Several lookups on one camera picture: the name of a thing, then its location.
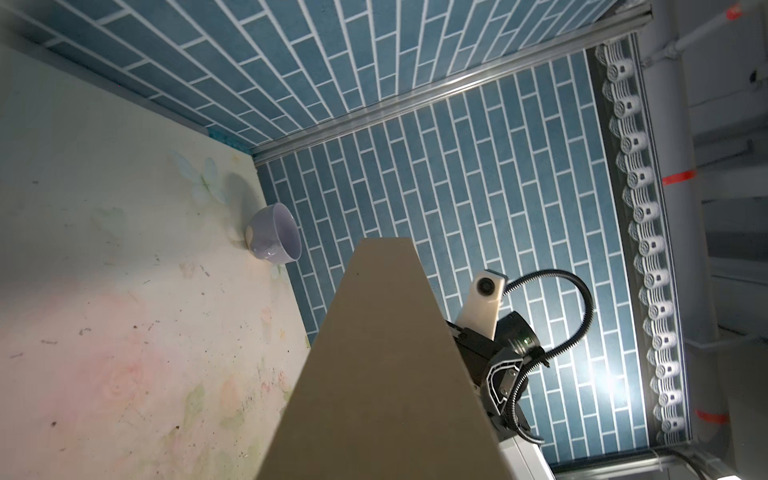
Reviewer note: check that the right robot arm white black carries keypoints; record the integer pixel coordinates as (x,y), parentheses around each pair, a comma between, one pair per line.
(500,352)

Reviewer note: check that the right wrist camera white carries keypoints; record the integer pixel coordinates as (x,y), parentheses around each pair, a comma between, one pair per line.
(480,311)

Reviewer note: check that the lavender ceramic cup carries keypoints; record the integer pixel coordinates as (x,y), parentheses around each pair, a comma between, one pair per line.
(272,235)

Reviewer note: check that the brown cardboard paper box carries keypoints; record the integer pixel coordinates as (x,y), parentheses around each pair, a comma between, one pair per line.
(384,393)

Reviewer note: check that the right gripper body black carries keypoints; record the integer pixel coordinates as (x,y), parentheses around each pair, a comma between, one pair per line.
(475,349)

